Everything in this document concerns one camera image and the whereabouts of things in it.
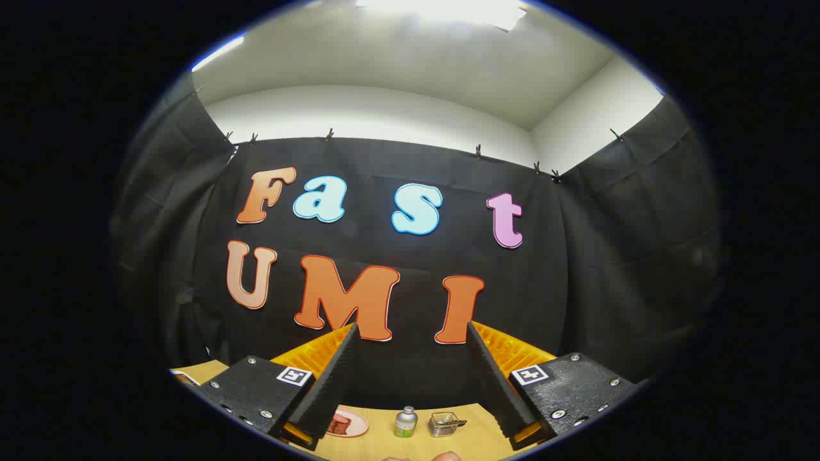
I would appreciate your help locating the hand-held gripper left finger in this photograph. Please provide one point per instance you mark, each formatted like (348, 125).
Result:
(256, 390)

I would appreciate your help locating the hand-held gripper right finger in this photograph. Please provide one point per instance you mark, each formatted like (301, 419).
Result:
(570, 390)

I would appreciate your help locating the brown meat slice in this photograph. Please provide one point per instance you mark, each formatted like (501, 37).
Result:
(341, 424)

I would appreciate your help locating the pink oval plate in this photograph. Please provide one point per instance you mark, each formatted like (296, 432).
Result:
(360, 422)

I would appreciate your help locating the green label metal bottle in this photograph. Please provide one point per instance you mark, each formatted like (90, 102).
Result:
(405, 424)

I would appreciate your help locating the row of black cloth clips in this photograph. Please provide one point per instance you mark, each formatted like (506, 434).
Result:
(328, 135)

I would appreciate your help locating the ceiling light panel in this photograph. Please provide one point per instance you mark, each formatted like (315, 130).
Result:
(442, 9)

